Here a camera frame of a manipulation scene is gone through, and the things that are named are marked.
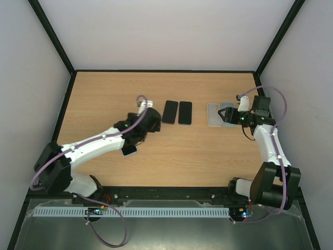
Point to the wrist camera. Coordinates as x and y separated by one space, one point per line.
243 103
143 105

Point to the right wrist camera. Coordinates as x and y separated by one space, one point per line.
243 103

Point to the black phone white edge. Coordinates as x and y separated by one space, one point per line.
170 111

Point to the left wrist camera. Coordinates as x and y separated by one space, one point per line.
143 105

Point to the dark blue phone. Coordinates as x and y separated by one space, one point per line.
185 113

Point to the white slotted cable duct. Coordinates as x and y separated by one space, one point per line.
133 212

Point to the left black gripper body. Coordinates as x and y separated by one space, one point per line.
156 127

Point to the left controller board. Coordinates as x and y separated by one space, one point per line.
96 210

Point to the controller board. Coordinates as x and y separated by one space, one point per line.
96 210
244 212

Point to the beige phone case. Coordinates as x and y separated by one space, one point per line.
214 120

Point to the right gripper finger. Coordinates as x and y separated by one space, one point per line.
225 110
221 118

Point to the right controller board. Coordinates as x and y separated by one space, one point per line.
244 212

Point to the black mounting rail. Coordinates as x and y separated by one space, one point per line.
117 195

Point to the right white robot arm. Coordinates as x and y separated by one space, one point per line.
276 182

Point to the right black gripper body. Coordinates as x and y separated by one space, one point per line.
231 115

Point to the black aluminium frame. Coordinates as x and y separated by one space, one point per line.
41 15

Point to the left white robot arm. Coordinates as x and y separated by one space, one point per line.
55 168

